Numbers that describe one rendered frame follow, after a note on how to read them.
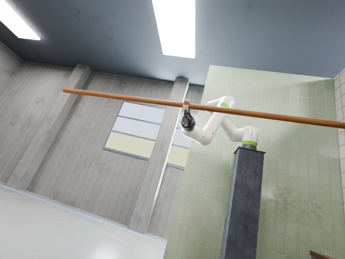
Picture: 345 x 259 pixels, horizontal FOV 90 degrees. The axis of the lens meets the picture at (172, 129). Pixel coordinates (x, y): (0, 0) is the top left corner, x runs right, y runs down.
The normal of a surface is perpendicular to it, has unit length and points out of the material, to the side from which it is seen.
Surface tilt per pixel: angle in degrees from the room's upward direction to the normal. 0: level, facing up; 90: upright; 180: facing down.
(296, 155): 90
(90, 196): 90
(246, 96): 90
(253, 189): 90
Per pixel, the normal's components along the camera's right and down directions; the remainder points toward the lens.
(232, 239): -0.11, -0.39
